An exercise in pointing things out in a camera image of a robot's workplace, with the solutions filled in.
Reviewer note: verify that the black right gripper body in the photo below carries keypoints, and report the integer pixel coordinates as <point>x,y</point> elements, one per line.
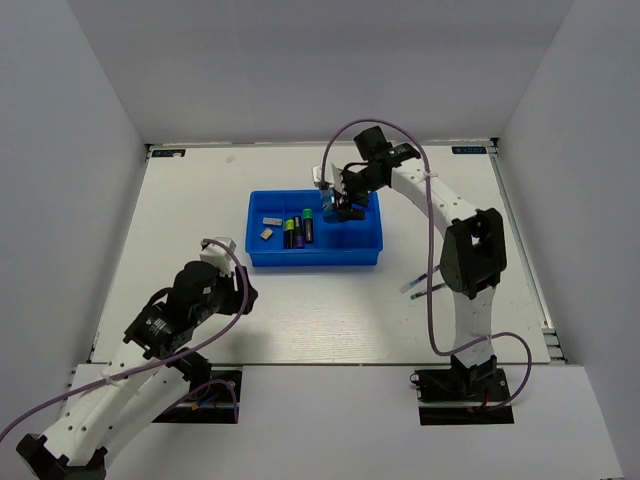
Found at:
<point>358,185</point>

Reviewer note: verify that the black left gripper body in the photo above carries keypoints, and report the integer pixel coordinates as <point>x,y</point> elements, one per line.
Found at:
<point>228,299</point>

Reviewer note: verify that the blue labelled round jar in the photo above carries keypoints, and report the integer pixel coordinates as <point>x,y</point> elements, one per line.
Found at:
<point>330,213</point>

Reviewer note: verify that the green capped black highlighter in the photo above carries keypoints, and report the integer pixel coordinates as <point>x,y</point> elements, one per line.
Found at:
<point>308,225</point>

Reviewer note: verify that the purple capped black highlighter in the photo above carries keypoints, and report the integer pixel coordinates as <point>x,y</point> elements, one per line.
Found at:
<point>298,233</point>

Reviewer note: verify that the yellow capped black highlighter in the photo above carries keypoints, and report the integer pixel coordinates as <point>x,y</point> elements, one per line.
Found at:
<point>289,234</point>

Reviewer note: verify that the small tan wooden block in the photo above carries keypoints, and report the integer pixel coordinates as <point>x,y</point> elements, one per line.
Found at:
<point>266,234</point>

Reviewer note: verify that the grey white eraser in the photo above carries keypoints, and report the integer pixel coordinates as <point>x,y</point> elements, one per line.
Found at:
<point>272,222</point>

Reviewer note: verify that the blue ink pen refill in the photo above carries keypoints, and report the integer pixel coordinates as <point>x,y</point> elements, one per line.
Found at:
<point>411,284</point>

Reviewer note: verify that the green ink pen refill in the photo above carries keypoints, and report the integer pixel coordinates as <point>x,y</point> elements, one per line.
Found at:
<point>423,293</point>

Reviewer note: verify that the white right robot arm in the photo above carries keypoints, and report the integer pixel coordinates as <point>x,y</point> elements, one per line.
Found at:
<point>473,254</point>

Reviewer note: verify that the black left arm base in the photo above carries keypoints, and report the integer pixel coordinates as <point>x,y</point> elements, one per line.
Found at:
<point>217,404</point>

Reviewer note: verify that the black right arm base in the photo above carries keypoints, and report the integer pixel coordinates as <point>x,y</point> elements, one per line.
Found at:
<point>444,401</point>

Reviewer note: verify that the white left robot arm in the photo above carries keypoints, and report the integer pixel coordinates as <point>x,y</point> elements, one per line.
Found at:
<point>154,369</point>

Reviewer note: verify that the blue plastic divided tray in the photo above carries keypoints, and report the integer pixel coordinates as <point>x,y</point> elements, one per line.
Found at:
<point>351,243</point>

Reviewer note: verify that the right table corner label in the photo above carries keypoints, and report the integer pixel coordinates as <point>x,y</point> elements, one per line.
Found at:
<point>469,150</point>

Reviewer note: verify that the table corner label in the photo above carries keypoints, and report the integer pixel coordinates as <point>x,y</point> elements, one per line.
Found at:
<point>469,150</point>
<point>168,153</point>

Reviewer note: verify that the left table corner label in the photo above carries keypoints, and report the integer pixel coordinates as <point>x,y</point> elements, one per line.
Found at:
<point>168,153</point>

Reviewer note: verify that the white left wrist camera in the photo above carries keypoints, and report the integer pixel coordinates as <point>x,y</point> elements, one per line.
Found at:
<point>217,252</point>

